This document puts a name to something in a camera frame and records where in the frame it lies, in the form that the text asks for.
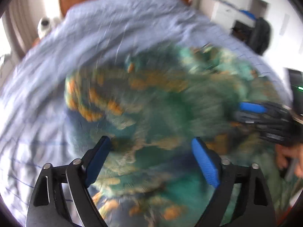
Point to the white security camera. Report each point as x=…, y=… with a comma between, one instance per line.
x=44, y=27

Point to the right hand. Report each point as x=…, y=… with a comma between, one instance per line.
x=294, y=152

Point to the black bag on wall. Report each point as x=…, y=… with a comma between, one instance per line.
x=260, y=37

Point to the white nightstand drawer unit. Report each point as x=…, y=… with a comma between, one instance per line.
x=233, y=21

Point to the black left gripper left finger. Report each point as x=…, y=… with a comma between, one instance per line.
x=48, y=205

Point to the blue grey checked bedsheet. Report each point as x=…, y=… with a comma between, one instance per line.
x=33, y=107

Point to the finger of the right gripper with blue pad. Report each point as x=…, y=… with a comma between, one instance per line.
x=252, y=107

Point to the green floral padded jacket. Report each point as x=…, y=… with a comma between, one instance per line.
x=151, y=105

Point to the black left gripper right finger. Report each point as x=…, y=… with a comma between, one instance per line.
x=254, y=206

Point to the beige curtain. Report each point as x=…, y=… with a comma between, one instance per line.
x=17, y=27

